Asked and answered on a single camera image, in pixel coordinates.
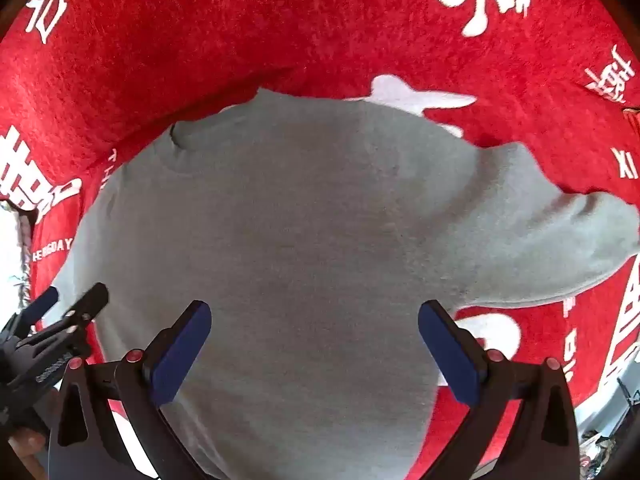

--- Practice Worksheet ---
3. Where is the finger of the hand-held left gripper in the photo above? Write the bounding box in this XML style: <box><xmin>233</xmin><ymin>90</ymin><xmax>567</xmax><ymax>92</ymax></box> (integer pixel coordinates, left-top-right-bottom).
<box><xmin>32</xmin><ymin>282</ymin><xmax>111</xmax><ymax>356</ymax></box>
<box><xmin>15</xmin><ymin>286</ymin><xmax>61</xmax><ymax>333</ymax></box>

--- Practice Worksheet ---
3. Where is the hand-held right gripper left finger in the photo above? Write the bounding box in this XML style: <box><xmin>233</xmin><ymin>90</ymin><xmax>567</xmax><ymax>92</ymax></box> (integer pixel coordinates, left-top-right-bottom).
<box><xmin>47</xmin><ymin>300</ymin><xmax>213</xmax><ymax>480</ymax></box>

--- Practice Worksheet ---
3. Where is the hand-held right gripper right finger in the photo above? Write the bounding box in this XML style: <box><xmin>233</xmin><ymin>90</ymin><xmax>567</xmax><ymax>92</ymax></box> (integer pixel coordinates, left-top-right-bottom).
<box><xmin>417</xmin><ymin>300</ymin><xmax>583</xmax><ymax>480</ymax></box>

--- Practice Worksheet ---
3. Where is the grey shirt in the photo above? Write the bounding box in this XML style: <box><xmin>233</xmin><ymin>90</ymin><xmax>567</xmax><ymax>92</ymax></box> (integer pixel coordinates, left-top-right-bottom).
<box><xmin>50</xmin><ymin>87</ymin><xmax>640</xmax><ymax>480</ymax></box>

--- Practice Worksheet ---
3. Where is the person's left hand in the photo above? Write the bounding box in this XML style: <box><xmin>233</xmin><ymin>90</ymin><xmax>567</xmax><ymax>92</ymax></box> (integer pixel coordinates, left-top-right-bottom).
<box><xmin>7</xmin><ymin>427</ymin><xmax>51</xmax><ymax>480</ymax></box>

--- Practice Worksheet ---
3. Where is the dark clutter pile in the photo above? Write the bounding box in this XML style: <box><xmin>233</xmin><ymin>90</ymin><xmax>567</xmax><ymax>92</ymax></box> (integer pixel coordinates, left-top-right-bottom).
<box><xmin>575</xmin><ymin>375</ymin><xmax>637</xmax><ymax>480</ymax></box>

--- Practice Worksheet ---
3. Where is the red printed blanket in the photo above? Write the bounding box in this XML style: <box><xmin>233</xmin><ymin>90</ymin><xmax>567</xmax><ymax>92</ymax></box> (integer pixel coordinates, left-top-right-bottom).
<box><xmin>0</xmin><ymin>0</ymin><xmax>640</xmax><ymax>480</ymax></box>

